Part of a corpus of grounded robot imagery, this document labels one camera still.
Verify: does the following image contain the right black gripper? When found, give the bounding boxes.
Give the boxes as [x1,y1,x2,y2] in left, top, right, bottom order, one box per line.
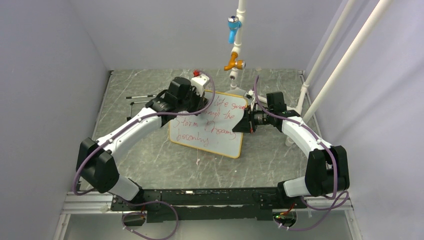
[232,105,273,134]

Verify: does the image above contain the yellow-framed whiteboard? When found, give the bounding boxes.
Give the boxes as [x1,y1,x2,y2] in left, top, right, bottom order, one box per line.
[168,91,248,159]

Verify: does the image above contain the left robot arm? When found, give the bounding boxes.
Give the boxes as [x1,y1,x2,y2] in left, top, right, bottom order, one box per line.
[72,72,215,210]

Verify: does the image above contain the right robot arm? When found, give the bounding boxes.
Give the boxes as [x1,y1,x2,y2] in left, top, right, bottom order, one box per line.
[232,90,350,208]

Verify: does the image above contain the metal whiteboard stand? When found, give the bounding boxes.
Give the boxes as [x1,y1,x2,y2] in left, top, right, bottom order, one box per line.
[126,100,149,122]

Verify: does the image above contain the blue valve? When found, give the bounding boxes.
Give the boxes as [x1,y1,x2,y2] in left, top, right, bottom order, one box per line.
[227,15,242,44]

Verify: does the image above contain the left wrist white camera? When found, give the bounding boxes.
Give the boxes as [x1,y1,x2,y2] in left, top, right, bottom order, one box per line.
[190,70,210,97]

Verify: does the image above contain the wrist white camera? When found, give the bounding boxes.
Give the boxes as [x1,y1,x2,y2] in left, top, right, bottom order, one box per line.
[245,93,257,112]
[190,70,210,97]

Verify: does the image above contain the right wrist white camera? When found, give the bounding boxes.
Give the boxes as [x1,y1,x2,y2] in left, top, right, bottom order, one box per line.
[245,93,257,112]

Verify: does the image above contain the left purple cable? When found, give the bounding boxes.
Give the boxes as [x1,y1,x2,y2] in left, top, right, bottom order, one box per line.
[72,71,216,240]

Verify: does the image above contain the purple cable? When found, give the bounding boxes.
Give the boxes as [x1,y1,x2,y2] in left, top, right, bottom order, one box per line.
[252,75,350,232]
[72,71,216,240]

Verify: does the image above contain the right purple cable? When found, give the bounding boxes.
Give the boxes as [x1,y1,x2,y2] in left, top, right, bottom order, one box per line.
[252,75,350,232]

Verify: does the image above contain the white PVC pipe frame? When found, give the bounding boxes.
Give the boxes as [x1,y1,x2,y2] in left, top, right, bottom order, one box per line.
[229,0,393,148]

